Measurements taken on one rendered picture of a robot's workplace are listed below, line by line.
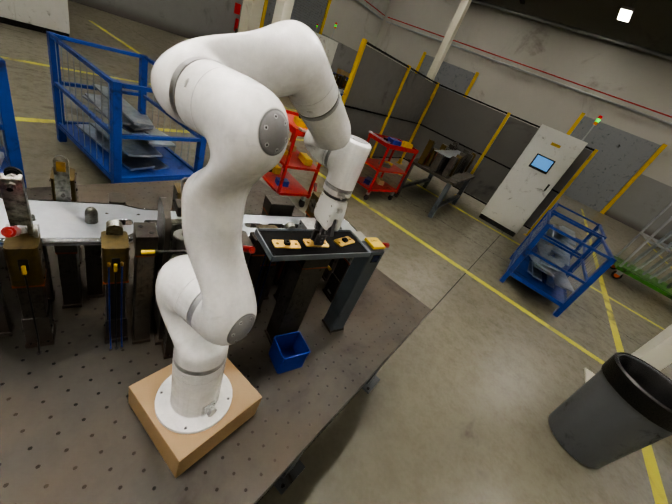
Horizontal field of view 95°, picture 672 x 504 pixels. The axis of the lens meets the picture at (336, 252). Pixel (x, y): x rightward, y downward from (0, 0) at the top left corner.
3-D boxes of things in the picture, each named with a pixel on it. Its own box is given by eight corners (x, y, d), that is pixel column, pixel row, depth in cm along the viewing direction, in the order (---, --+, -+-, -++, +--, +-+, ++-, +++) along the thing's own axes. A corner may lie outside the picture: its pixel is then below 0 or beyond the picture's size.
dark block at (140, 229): (148, 325, 105) (155, 222, 84) (150, 341, 101) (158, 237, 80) (130, 327, 102) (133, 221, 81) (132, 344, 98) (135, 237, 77)
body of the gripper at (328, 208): (355, 201, 87) (341, 233, 93) (340, 184, 94) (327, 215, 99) (333, 197, 83) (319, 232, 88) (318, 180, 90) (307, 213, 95)
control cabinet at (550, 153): (477, 217, 657) (560, 97, 534) (482, 213, 699) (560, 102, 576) (513, 237, 627) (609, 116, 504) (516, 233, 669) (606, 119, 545)
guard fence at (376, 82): (397, 161, 822) (436, 82, 721) (402, 164, 816) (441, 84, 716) (315, 162, 555) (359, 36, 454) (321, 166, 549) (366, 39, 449)
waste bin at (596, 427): (542, 394, 262) (611, 339, 225) (605, 442, 243) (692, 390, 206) (538, 435, 223) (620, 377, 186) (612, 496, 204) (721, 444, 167)
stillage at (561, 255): (523, 242, 626) (556, 202, 578) (563, 266, 595) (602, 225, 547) (514, 256, 534) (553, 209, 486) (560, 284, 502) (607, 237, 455)
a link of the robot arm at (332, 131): (261, 92, 63) (311, 164, 92) (319, 125, 58) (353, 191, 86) (288, 58, 63) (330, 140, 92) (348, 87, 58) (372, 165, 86)
